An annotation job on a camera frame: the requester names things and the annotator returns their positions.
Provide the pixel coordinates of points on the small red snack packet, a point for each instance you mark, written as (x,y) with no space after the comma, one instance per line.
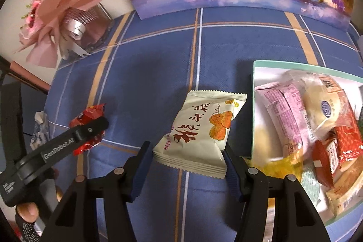
(90,113)

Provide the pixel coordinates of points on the pink snack packet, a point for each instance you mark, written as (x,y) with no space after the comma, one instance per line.
(280,117)

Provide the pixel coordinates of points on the cream snack packet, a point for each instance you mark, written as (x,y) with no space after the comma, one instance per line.
(198,134)

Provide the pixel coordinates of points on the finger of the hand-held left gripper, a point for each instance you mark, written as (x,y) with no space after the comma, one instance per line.
(92,128)

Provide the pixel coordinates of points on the pink paper flower bouquet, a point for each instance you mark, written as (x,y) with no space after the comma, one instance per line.
(56,9)

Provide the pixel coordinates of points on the person's left hand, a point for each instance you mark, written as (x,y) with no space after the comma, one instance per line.
(28,219)

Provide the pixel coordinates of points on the clear bread packet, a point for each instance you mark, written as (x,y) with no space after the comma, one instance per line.
(317,106)

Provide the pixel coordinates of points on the long red snack packet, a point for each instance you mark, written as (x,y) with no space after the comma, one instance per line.
(350,144)

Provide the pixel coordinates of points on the pale green snack packet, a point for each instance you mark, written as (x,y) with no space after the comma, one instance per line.
(310,186)

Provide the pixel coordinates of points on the blue checked tablecloth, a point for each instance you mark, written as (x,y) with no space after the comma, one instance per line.
(170,60)

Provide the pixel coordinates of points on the brown-red biscuit packet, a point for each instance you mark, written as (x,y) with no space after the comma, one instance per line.
(326,165)

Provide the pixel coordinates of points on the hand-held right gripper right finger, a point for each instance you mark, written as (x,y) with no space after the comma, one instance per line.
(234,176)

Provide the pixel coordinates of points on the white tray with green rim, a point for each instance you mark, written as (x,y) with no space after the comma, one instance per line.
(263,140)

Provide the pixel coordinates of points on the yellow snack packet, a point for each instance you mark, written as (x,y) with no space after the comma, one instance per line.
(278,167)

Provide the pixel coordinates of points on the clear plastic box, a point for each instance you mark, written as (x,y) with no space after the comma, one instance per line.
(96,29)

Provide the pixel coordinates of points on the beige snack packet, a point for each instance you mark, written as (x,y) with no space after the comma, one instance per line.
(346,196)

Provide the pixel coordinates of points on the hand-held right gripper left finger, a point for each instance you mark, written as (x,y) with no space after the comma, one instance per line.
(141,174)

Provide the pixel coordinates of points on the crumpled blue-white wrapper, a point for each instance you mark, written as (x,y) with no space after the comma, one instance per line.
(39,128)

